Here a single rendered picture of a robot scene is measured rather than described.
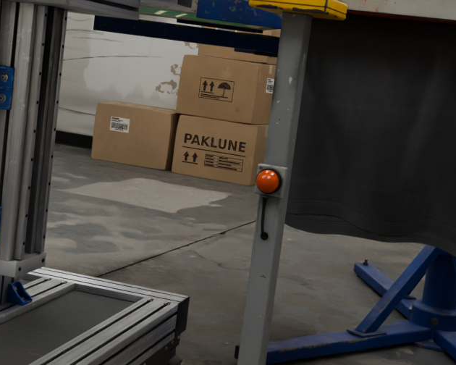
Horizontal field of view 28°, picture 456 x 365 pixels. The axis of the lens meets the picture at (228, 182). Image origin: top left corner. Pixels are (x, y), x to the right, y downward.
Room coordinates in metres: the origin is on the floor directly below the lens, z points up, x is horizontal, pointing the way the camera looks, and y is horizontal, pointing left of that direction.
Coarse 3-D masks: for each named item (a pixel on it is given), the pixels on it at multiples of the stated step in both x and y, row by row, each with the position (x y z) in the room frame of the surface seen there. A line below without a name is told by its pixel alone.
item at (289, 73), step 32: (256, 0) 1.47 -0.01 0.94; (288, 0) 1.45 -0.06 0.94; (320, 0) 1.43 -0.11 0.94; (288, 32) 1.49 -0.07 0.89; (288, 64) 1.49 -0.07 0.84; (288, 96) 1.49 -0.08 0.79; (288, 128) 1.49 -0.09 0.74; (288, 160) 1.49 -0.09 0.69; (256, 192) 1.49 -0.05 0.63; (288, 192) 1.52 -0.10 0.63; (256, 224) 1.50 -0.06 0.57; (256, 256) 1.49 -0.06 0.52; (256, 288) 1.49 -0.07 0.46; (256, 320) 1.49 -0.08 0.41; (256, 352) 1.49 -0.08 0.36
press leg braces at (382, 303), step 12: (420, 252) 2.91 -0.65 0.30; (432, 252) 2.90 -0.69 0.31; (420, 264) 2.87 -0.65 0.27; (408, 276) 2.85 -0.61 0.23; (420, 276) 2.87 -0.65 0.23; (396, 288) 2.82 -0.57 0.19; (408, 288) 2.84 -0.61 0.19; (384, 300) 2.80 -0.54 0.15; (396, 300) 2.81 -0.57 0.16; (372, 312) 2.78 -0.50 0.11; (384, 312) 2.78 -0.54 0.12; (360, 324) 2.76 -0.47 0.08; (372, 324) 2.75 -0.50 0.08; (360, 336) 2.70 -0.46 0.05
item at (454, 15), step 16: (352, 0) 1.65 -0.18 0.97; (368, 0) 1.64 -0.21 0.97; (384, 0) 1.63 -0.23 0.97; (400, 0) 1.62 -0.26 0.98; (416, 0) 1.62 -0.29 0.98; (432, 0) 1.61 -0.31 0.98; (448, 0) 1.60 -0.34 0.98; (400, 16) 1.66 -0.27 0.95; (416, 16) 1.61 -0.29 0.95; (432, 16) 1.60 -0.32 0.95; (448, 16) 1.59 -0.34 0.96
